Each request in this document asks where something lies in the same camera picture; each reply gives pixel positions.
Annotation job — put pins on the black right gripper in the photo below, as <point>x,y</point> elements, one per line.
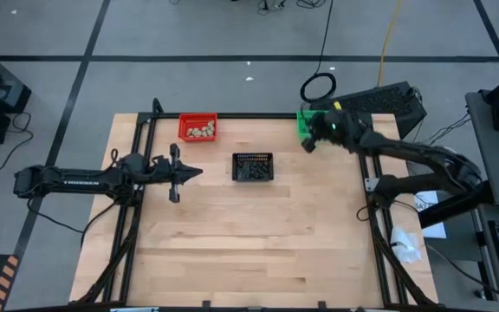
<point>338,128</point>

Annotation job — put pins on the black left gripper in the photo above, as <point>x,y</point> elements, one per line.
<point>145,171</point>

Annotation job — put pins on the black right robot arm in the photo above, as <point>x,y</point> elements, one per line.
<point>405,149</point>

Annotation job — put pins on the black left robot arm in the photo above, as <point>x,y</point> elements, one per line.
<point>80,182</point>

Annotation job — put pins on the green plastic basket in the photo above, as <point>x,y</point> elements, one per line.
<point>300,130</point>

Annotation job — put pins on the black plastic basket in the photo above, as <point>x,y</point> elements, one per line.
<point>234,167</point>

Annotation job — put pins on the red plastic basket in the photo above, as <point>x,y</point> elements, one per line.
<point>184,119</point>

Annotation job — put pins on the black computer tower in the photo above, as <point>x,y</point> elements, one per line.
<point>384,102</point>

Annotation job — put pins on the white printed paper sheet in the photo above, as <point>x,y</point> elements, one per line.
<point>425,200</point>

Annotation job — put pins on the crumpled white paper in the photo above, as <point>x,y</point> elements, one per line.
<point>405,247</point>

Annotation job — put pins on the black stand bar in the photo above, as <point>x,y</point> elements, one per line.
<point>457,208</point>

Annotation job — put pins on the grey side table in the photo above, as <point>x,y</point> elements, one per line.
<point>492,164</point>

